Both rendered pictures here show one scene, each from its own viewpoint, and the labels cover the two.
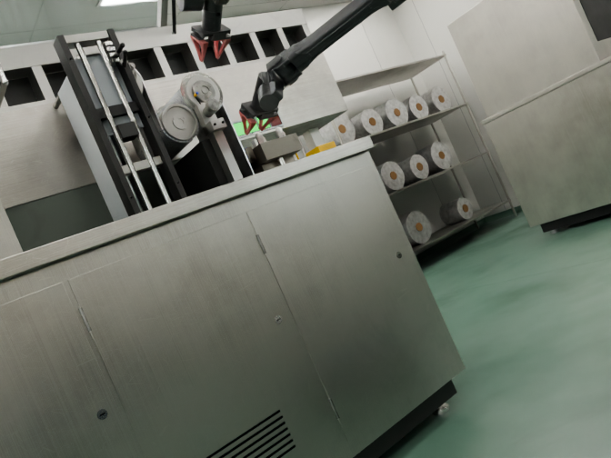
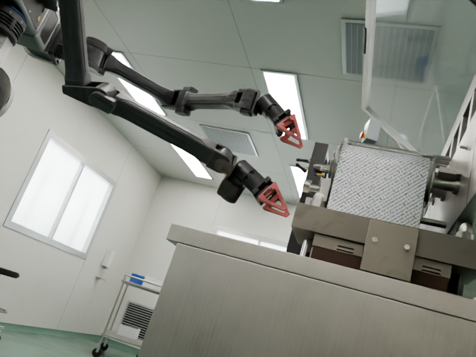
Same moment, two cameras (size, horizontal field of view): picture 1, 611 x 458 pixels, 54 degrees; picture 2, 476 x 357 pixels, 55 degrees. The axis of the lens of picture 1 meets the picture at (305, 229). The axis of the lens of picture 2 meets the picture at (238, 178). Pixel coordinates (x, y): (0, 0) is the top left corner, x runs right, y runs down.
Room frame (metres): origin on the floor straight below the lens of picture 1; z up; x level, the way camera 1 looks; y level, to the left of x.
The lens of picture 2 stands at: (2.79, -0.79, 0.72)
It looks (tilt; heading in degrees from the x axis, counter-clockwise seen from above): 18 degrees up; 146
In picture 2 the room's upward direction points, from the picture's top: 18 degrees clockwise
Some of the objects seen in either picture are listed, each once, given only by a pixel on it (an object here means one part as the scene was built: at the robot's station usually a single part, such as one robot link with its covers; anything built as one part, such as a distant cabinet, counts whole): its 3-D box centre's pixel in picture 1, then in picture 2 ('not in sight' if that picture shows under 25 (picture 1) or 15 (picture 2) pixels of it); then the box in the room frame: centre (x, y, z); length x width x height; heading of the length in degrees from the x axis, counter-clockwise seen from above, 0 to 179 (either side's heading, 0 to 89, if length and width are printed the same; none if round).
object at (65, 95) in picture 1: (103, 158); not in sight; (1.85, 0.49, 1.17); 0.34 x 0.05 x 0.54; 37
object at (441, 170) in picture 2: not in sight; (448, 173); (2.16, 0.30, 1.28); 0.06 x 0.05 x 0.02; 37
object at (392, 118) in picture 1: (406, 164); not in sight; (5.74, -1.15, 0.92); 1.83 x 0.53 x 1.85; 127
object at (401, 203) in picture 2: (218, 141); (372, 210); (2.06, 0.15, 1.11); 0.23 x 0.01 x 0.18; 37
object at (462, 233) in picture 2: not in sight; (465, 232); (2.32, 0.14, 1.05); 0.04 x 0.04 x 0.04
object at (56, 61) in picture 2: not in sight; (69, 48); (1.20, -0.56, 1.45); 0.09 x 0.08 x 0.12; 149
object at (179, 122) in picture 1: (165, 136); not in sight; (1.95, 0.30, 1.17); 0.26 x 0.12 x 0.12; 37
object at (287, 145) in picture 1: (254, 165); (382, 243); (2.16, 0.08, 1.00); 0.40 x 0.16 x 0.06; 37
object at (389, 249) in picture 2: not in sight; (389, 250); (2.23, 0.01, 0.96); 0.10 x 0.03 x 0.11; 37
